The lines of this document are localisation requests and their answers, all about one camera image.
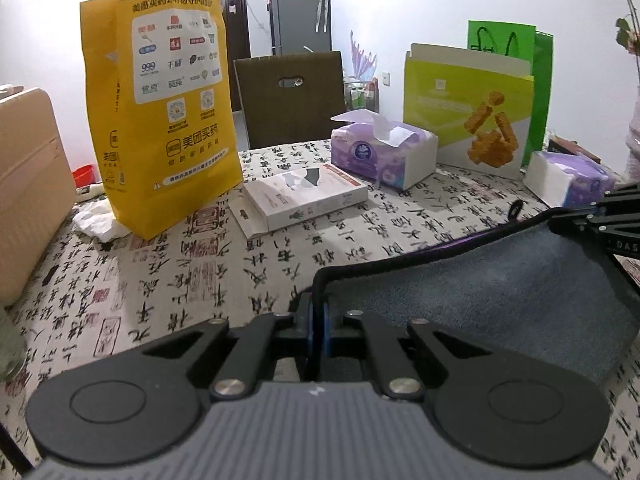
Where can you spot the purple and grey towel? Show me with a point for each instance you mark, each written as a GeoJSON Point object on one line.
{"type": "Point", "coordinates": [520, 286]}

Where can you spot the white flat box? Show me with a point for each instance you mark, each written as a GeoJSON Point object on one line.
{"type": "Point", "coordinates": [270, 204]}

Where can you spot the crumpled white tissue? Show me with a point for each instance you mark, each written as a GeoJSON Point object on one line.
{"type": "Point", "coordinates": [96, 219]}

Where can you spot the dark brown door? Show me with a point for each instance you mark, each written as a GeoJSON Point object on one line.
{"type": "Point", "coordinates": [238, 36]}

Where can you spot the yellow-green snack gift bag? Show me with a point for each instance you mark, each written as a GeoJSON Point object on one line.
{"type": "Point", "coordinates": [478, 104]}

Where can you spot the grey refrigerator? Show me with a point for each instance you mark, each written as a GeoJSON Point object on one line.
{"type": "Point", "coordinates": [300, 26]}

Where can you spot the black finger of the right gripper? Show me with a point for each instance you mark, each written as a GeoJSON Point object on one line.
{"type": "Point", "coordinates": [612, 223]}

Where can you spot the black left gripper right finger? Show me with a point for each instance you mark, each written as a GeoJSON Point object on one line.
{"type": "Point", "coordinates": [493, 404]}

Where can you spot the tan suitcase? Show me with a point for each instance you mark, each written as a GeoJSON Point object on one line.
{"type": "Point", "coordinates": [37, 187]}

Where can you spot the lavender textured vase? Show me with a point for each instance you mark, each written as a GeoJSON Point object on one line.
{"type": "Point", "coordinates": [632, 170]}

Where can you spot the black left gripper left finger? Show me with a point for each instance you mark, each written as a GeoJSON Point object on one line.
{"type": "Point", "coordinates": [137, 404]}

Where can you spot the open purple tissue pack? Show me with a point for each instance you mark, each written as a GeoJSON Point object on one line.
{"type": "Point", "coordinates": [391, 153]}

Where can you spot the clear drinking glass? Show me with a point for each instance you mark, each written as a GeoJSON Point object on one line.
{"type": "Point", "coordinates": [12, 347]}

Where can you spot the closed purple tissue pack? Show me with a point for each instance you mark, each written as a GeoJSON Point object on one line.
{"type": "Point", "coordinates": [564, 180]}

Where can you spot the brown chair back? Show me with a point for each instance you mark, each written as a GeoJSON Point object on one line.
{"type": "Point", "coordinates": [290, 98]}

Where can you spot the yellow paper bag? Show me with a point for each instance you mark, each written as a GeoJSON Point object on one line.
{"type": "Point", "coordinates": [159, 107]}

